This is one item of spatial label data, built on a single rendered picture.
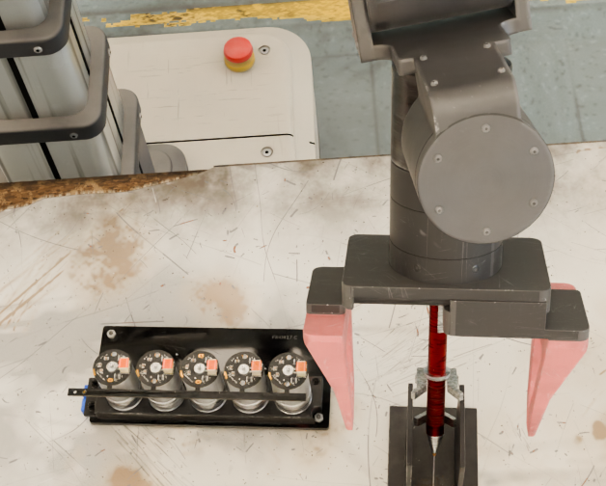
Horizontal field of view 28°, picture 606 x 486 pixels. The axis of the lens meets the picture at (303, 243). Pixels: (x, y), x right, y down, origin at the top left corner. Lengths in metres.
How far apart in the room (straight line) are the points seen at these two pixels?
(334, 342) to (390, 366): 0.22
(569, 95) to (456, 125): 1.41
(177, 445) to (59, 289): 0.15
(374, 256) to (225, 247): 0.27
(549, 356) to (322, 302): 0.12
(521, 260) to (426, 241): 0.06
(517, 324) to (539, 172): 0.12
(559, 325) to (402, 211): 0.10
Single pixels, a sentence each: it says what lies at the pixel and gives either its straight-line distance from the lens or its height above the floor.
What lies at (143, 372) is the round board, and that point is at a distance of 0.77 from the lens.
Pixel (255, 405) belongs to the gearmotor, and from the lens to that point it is 0.79.
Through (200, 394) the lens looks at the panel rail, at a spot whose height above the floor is 0.81.
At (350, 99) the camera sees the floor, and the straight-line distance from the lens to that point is 1.88.
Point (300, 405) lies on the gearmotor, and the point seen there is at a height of 0.78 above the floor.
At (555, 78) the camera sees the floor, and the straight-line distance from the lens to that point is 1.92.
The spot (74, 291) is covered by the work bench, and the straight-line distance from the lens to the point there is 0.88.
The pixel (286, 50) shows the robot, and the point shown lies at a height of 0.26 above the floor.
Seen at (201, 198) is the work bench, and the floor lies 0.75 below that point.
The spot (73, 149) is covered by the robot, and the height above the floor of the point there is 0.52.
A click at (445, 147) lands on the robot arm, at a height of 1.10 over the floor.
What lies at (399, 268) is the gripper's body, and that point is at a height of 0.98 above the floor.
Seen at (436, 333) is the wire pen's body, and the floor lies 0.87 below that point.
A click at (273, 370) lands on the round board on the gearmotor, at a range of 0.76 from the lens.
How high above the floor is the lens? 1.51
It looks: 60 degrees down
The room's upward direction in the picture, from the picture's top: 7 degrees counter-clockwise
